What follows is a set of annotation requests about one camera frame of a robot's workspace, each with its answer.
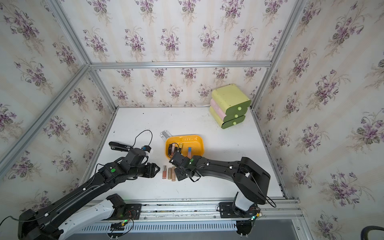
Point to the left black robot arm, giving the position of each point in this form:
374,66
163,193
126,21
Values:
48,223

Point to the beige lipstick tube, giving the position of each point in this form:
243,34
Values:
169,173

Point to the clear acrylic holder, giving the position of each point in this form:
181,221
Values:
165,135

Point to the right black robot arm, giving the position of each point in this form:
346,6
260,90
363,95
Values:
251,180

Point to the green pink drawer organizer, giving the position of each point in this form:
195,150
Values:
228,106

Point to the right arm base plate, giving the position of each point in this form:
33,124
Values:
228,210

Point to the rose lip gloss tube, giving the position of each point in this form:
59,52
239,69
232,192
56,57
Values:
165,172

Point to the black lipstick tube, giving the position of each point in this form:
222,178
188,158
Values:
170,149

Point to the tan lipstick tube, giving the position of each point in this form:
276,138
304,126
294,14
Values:
173,174

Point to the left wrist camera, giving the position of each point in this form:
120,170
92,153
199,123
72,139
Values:
147,149

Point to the yellow plastic storage box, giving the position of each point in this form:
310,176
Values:
181,144

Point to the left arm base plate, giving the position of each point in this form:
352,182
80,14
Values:
126,212

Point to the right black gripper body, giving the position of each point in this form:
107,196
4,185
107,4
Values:
180,174

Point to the black stapler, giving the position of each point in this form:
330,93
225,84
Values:
119,147

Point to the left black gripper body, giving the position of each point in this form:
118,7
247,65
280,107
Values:
147,171

